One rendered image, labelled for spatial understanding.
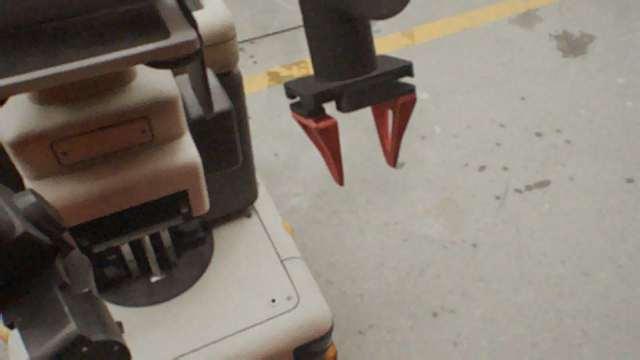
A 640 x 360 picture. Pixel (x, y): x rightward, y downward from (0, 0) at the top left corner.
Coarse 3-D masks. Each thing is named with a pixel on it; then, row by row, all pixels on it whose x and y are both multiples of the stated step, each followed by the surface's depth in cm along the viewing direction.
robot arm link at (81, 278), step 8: (72, 256) 53; (80, 256) 53; (64, 264) 52; (72, 264) 52; (80, 264) 52; (88, 264) 52; (72, 272) 51; (80, 272) 51; (88, 272) 51; (72, 280) 50; (80, 280) 50; (88, 280) 51; (72, 288) 49; (80, 288) 49; (88, 288) 49
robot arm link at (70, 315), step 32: (32, 192) 47; (64, 224) 49; (64, 256) 49; (0, 288) 49; (32, 288) 47; (64, 288) 47; (32, 320) 45; (64, 320) 44; (96, 320) 46; (32, 352) 43; (64, 352) 44; (96, 352) 45; (128, 352) 47
